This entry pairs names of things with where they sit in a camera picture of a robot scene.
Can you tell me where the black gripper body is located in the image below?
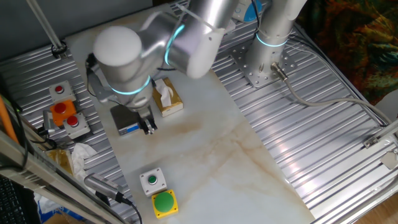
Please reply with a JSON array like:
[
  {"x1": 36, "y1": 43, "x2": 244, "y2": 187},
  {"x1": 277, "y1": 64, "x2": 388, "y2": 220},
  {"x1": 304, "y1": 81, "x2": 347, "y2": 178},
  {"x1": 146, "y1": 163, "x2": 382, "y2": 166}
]
[{"x1": 136, "y1": 105, "x2": 155, "y2": 124}]

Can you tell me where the white tissue sheet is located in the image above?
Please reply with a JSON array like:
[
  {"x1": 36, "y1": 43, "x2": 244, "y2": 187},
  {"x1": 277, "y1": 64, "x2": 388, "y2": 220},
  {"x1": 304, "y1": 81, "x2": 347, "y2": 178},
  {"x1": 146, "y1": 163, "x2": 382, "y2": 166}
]
[{"x1": 154, "y1": 79, "x2": 174, "y2": 108}]

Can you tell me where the gold tissue box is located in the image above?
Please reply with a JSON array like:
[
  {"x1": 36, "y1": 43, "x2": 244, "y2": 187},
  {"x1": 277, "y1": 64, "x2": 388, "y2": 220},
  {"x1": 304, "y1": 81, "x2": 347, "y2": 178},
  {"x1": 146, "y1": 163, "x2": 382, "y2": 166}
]
[{"x1": 151, "y1": 77, "x2": 184, "y2": 118}]

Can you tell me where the white box with green button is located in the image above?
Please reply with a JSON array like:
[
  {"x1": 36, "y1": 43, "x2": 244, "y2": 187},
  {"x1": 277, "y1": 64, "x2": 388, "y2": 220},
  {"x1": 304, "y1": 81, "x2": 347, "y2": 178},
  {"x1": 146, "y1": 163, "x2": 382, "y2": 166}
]
[{"x1": 139, "y1": 167, "x2": 168, "y2": 197}]

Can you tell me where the grey box with red button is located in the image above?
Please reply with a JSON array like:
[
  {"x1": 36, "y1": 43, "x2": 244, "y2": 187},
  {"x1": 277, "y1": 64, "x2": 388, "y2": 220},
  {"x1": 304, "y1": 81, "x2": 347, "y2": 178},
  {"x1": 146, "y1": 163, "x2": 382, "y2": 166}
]
[
  {"x1": 48, "y1": 80, "x2": 77, "y2": 104},
  {"x1": 63, "y1": 112, "x2": 91, "y2": 140}
]

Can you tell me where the crumpled white tissue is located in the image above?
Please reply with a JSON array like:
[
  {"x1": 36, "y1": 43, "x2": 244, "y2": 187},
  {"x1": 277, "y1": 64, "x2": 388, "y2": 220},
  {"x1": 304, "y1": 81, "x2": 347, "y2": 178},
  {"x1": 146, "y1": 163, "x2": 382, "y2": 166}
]
[{"x1": 70, "y1": 142, "x2": 99, "y2": 184}]

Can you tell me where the yellow box with green button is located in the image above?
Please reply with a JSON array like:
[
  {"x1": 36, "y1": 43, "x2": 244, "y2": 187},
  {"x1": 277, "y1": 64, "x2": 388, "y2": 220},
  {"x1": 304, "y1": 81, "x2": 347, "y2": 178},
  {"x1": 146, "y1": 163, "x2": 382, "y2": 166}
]
[{"x1": 151, "y1": 189, "x2": 179, "y2": 220}]

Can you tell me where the orange box with red button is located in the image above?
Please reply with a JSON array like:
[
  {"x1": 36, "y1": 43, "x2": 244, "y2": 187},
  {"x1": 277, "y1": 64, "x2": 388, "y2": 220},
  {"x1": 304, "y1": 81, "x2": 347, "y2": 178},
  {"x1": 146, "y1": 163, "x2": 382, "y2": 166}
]
[{"x1": 49, "y1": 99, "x2": 78, "y2": 127}]

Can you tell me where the crumpled plastic bag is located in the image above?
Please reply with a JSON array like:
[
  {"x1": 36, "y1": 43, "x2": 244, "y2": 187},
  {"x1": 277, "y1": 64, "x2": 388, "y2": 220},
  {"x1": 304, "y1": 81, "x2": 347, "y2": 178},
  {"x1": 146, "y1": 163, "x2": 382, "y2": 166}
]
[{"x1": 46, "y1": 148, "x2": 75, "y2": 177}]

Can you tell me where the small silver metal device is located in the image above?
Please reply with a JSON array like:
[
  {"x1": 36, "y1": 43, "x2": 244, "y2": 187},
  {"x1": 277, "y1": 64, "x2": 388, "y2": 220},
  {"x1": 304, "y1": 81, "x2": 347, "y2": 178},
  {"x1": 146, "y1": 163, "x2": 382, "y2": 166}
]
[{"x1": 42, "y1": 110, "x2": 56, "y2": 136}]

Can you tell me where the black pole clamp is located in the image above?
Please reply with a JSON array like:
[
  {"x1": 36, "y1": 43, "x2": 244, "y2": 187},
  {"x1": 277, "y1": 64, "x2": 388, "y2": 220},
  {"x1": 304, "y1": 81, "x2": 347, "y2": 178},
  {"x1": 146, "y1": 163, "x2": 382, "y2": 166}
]
[{"x1": 51, "y1": 40, "x2": 68, "y2": 59}]

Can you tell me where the white power strip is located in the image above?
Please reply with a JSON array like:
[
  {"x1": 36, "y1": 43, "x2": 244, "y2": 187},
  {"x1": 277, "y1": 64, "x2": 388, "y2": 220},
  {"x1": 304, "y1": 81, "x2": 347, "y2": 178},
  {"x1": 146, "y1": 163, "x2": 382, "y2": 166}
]
[{"x1": 224, "y1": 19, "x2": 236, "y2": 34}]

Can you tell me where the blue plastic bag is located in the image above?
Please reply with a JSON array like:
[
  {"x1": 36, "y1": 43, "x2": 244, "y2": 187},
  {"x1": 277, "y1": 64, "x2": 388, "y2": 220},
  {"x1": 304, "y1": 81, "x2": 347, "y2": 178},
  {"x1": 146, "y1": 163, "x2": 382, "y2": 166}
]
[{"x1": 34, "y1": 192, "x2": 85, "y2": 224}]

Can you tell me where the aluminium pole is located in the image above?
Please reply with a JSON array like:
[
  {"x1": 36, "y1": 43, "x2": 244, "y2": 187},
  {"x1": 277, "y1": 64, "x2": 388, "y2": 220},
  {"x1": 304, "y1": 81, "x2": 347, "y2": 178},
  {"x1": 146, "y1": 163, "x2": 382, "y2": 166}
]
[{"x1": 25, "y1": 0, "x2": 65, "y2": 52}]

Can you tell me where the orange pole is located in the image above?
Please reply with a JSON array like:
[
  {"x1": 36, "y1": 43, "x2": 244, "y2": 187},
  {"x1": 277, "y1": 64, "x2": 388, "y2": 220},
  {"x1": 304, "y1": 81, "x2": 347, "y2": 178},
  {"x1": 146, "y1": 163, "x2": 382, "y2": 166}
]
[{"x1": 0, "y1": 95, "x2": 19, "y2": 144}]

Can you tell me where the blue and white round device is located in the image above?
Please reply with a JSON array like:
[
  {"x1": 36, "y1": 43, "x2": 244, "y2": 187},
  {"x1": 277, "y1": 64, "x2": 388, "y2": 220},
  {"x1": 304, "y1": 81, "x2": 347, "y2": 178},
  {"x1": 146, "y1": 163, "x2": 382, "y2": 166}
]
[{"x1": 234, "y1": 0, "x2": 264, "y2": 22}]

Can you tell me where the black keyboard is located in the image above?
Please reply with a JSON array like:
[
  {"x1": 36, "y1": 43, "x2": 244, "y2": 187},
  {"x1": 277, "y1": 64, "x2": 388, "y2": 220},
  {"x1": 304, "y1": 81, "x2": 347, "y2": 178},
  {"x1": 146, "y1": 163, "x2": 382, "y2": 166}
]
[{"x1": 0, "y1": 175, "x2": 27, "y2": 224}]

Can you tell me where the colourful patterned cloth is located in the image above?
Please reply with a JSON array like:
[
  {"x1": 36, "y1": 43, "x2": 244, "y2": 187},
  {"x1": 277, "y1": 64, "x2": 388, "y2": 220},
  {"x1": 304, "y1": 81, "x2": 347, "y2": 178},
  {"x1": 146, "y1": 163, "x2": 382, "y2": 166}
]
[{"x1": 297, "y1": 0, "x2": 398, "y2": 105}]

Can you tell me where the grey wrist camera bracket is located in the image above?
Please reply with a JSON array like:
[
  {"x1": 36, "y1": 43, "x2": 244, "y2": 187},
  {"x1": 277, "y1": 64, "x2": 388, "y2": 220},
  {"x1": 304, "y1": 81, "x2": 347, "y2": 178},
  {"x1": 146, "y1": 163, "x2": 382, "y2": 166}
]
[{"x1": 88, "y1": 55, "x2": 121, "y2": 106}]

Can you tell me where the silver fixed camera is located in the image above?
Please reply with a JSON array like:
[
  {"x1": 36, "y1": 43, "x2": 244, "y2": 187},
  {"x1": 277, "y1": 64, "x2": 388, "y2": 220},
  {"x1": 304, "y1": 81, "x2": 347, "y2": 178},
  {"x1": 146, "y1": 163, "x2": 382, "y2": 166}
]
[{"x1": 83, "y1": 172, "x2": 125, "y2": 203}]

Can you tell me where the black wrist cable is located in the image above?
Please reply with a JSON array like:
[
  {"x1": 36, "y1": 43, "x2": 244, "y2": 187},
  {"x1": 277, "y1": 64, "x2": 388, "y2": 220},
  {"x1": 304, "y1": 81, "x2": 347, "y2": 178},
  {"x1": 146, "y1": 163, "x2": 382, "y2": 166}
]
[{"x1": 85, "y1": 52, "x2": 98, "y2": 98}]

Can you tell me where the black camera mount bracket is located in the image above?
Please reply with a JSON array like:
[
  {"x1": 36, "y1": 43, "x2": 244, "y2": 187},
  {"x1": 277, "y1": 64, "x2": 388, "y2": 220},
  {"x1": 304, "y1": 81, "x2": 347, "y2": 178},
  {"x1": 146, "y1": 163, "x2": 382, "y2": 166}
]
[{"x1": 95, "y1": 190, "x2": 112, "y2": 207}]

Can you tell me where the black camera cable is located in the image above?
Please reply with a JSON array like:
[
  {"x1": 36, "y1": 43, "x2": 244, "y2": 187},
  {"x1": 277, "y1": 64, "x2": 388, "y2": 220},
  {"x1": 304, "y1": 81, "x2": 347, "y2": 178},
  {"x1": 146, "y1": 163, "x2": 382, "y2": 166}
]
[{"x1": 121, "y1": 197, "x2": 143, "y2": 224}]

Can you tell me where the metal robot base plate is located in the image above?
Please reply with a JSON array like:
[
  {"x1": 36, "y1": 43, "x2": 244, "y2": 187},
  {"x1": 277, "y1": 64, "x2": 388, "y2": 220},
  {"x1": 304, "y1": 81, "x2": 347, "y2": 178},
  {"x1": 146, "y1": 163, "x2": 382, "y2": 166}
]
[{"x1": 229, "y1": 42, "x2": 299, "y2": 89}]

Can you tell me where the aluminium frame beam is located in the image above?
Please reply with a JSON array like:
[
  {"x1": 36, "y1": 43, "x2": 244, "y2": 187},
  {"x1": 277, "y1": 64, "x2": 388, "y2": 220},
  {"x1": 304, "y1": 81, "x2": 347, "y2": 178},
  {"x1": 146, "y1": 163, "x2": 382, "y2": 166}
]
[{"x1": 0, "y1": 130, "x2": 125, "y2": 224}]

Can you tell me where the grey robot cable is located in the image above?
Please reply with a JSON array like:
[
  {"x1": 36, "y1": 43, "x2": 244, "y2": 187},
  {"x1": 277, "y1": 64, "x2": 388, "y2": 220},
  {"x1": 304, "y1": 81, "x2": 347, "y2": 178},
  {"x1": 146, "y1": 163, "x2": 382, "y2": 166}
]
[{"x1": 270, "y1": 62, "x2": 394, "y2": 125}]

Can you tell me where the small metal corner bracket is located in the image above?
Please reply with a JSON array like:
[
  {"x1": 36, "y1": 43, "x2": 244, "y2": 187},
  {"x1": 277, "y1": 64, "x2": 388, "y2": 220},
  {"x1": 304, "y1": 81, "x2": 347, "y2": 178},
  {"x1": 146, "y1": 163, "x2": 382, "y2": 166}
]
[{"x1": 363, "y1": 136, "x2": 379, "y2": 149}]

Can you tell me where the aluminium side rail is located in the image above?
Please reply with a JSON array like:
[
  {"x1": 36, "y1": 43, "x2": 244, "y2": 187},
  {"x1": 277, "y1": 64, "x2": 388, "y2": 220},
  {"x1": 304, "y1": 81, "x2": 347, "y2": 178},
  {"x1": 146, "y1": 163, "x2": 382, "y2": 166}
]
[{"x1": 371, "y1": 118, "x2": 398, "y2": 141}]

